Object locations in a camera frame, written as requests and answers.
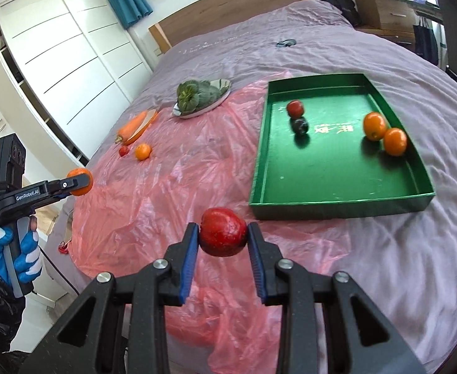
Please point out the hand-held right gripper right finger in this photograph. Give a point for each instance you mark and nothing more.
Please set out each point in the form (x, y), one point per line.
(257, 265)

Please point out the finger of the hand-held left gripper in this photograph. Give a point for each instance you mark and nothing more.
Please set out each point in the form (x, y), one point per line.
(70, 184)

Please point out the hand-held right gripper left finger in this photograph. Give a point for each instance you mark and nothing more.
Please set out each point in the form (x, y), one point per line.
(187, 265)

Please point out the orange tangerine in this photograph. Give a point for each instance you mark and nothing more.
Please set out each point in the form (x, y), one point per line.
(78, 172)
(395, 142)
(143, 151)
(374, 126)

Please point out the red apple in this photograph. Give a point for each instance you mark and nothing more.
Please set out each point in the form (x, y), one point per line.
(223, 232)

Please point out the green cardboard box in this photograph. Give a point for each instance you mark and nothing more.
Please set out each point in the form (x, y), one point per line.
(329, 163)

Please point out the dark purple plum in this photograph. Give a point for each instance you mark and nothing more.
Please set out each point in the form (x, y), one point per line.
(299, 126)

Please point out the small red fruit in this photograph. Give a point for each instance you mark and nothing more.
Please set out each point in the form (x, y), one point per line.
(295, 108)

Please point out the person's left hand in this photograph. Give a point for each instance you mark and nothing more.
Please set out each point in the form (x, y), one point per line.
(28, 247)

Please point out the small red tomato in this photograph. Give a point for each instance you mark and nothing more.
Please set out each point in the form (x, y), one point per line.
(124, 151)

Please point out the small red object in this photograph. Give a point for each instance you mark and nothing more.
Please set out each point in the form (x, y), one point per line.
(63, 247)

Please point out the red plastic sheet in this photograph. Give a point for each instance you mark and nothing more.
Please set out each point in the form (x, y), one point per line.
(154, 194)

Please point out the orange carrot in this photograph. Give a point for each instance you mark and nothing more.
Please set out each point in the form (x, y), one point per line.
(133, 126)

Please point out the orange rimmed oval plate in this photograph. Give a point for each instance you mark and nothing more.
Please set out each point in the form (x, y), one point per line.
(151, 120)

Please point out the white wardrobe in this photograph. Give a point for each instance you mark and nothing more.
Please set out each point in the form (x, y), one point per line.
(68, 46)

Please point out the green bok choy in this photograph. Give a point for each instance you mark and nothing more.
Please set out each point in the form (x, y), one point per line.
(197, 93)

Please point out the white round plate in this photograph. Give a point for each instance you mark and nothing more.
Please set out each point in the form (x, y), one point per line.
(222, 85)

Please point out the small black object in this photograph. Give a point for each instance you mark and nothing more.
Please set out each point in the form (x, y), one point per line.
(286, 42)

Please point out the wooden headboard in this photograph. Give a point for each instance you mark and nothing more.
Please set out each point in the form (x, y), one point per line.
(232, 4)

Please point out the black backpack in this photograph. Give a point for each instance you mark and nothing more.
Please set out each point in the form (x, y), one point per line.
(341, 6)

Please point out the dark hanging bag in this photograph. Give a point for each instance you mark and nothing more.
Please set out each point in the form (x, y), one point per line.
(425, 41)

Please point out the wooden nightstand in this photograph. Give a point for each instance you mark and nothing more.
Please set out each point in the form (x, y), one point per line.
(384, 11)

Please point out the glass desk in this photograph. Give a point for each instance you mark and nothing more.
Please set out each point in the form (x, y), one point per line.
(423, 7)

